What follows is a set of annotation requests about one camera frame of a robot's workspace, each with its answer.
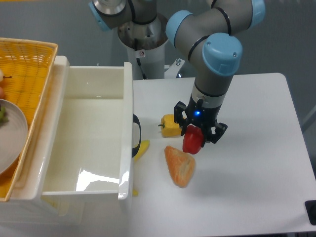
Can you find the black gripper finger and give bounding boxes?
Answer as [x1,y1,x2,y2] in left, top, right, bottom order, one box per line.
[173,101,191,136]
[201,121,228,148]

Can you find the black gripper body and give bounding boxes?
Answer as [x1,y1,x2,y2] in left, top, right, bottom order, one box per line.
[185,97,221,133]

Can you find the red bell pepper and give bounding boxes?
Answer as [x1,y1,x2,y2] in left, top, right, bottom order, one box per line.
[182,125,204,155]

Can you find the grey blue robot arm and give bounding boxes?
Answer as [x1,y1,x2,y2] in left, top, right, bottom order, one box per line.
[88,0,266,146]

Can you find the yellow bell pepper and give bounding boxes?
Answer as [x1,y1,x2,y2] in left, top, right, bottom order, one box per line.
[158,114,181,137]

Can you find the white upper drawer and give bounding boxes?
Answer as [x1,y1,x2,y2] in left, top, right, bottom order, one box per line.
[41,61,135,200]

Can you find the yellow banana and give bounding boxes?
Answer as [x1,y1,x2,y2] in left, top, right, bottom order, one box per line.
[132,140,150,197]

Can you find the orange bread loaf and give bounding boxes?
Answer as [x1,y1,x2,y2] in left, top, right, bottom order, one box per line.
[164,146,196,188]

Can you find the black corner device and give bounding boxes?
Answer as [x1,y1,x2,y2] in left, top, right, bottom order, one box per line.
[305,200,316,226]

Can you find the yellow woven basket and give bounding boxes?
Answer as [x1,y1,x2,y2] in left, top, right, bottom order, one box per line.
[0,38,58,202]

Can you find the grey plate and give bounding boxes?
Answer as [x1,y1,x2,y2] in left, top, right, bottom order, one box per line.
[0,99,28,173]

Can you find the green grapes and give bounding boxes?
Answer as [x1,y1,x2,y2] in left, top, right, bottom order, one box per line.
[0,106,9,126]

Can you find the pink fruit in basket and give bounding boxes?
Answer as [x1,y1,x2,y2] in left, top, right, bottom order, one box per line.
[0,87,5,99]

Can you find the white fruit with stem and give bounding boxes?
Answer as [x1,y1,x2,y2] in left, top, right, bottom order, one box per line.
[0,70,12,81]

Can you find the black drawer handle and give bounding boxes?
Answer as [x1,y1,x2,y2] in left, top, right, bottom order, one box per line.
[132,114,142,157]

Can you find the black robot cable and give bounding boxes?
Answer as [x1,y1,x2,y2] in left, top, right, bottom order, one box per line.
[134,39,148,80]

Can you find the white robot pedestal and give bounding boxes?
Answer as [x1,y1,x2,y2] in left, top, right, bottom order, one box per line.
[118,14,168,80]

